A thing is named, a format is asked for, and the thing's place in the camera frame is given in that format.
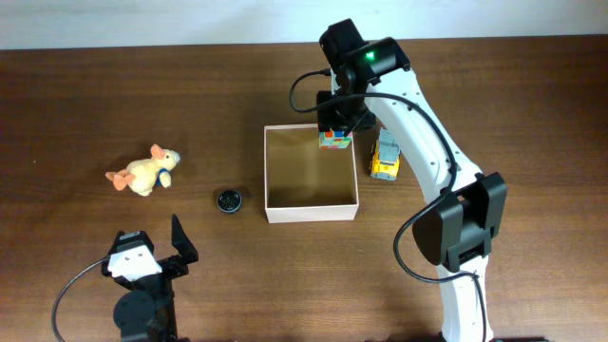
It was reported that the colourful puzzle cube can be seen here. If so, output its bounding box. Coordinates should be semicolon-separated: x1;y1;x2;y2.
319;130;352;149

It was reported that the yellow plush bunny toy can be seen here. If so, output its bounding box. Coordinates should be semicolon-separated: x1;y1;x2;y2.
105;144;181;197

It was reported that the yellow grey toy truck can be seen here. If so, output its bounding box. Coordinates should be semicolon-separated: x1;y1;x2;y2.
370;128;401;181

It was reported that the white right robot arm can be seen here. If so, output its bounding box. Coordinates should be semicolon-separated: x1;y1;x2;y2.
315;19;507;341

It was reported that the small black round wheel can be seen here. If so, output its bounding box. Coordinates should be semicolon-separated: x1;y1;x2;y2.
217;189;243;214

